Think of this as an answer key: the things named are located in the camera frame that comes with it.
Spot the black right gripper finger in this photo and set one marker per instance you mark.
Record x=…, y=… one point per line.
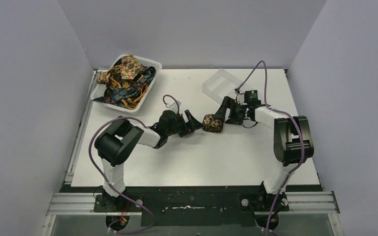
x=235, y=116
x=221, y=112

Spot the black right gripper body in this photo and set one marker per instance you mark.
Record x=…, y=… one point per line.
x=239, y=105

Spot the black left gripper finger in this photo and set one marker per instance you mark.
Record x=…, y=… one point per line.
x=192, y=123
x=184, y=131

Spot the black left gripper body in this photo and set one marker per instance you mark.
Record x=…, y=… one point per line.
x=185, y=123

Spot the brown floral tie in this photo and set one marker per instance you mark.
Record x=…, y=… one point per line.
x=211, y=124

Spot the clear compartment tray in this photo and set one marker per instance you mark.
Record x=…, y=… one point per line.
x=220, y=85

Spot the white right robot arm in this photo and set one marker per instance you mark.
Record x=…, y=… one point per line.
x=292, y=140

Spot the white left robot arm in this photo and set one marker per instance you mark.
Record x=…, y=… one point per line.
x=116, y=140

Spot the yellow striped tie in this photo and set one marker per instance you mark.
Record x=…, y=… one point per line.
x=128, y=96

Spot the dark blue patterned tie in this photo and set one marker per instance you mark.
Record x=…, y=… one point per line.
x=149, y=73

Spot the orange paisley tie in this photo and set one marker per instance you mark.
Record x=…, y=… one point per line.
x=126, y=69

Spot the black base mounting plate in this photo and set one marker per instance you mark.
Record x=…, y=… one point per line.
x=193, y=206

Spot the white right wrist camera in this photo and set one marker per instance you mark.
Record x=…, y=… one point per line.
x=240, y=99

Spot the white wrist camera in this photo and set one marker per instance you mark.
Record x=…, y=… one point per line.
x=175, y=106
x=240, y=99

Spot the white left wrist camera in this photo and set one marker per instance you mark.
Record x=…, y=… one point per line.
x=175, y=106

